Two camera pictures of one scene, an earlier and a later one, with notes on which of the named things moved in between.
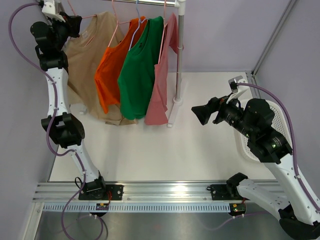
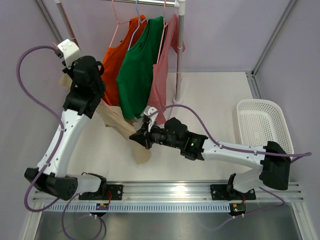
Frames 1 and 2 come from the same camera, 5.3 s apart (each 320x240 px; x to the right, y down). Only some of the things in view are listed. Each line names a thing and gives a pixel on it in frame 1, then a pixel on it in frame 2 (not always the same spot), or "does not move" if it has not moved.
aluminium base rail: x=134 y=192 does not move
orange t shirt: x=108 y=72 does not move
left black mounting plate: x=99 y=192 does not move
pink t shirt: x=156 y=113 does not move
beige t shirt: x=82 y=54 → x=113 y=116
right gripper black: x=203 y=112 → x=143 y=137
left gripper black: x=71 y=25 → x=67 y=70
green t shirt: x=136 y=77 does not move
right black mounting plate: x=224 y=192 does not move
